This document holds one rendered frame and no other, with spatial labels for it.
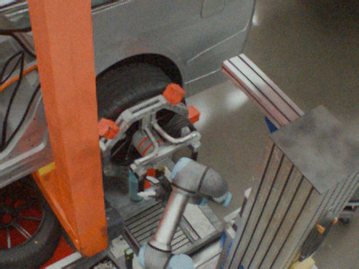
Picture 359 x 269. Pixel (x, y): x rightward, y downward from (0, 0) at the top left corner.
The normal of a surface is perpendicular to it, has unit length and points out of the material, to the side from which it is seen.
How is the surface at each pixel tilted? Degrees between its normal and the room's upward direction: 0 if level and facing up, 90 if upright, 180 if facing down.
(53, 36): 90
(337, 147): 0
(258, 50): 0
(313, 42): 0
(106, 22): 81
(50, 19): 90
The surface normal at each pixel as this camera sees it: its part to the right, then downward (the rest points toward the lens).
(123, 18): 0.52, 0.60
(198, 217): 0.00, -0.58
